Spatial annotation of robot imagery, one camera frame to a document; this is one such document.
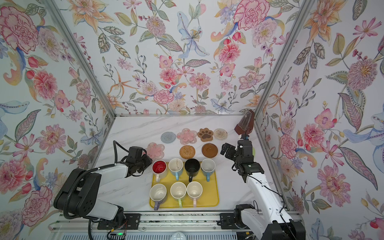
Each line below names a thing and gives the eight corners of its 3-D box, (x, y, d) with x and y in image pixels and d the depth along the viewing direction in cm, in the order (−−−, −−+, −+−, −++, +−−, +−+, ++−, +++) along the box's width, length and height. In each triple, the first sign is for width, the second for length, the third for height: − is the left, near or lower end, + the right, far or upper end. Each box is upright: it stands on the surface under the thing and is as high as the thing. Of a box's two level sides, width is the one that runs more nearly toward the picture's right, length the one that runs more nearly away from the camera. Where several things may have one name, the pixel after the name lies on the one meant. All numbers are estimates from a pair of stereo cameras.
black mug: (189, 184, 87) (189, 177, 80) (184, 168, 94) (183, 160, 86) (202, 179, 89) (203, 172, 81) (196, 164, 95) (197, 156, 88)
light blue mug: (169, 183, 88) (167, 176, 80) (171, 166, 95) (169, 158, 87) (182, 183, 88) (181, 176, 80) (183, 166, 95) (182, 158, 87)
